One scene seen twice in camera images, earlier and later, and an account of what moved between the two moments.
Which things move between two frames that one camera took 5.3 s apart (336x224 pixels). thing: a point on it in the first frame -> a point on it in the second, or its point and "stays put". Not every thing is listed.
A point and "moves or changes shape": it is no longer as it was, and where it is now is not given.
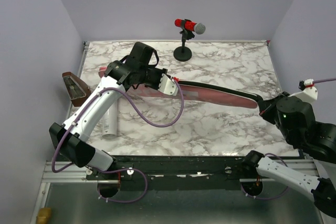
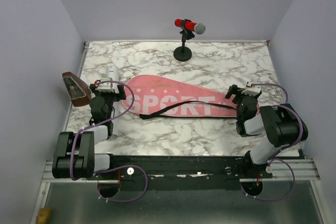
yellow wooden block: [43, 215] stays put
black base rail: [157, 167] stays put
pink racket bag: [200, 91] moves or changes shape
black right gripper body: [269, 112] -> [239, 97]
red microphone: [198, 28] stays put
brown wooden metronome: [78, 91] stays put
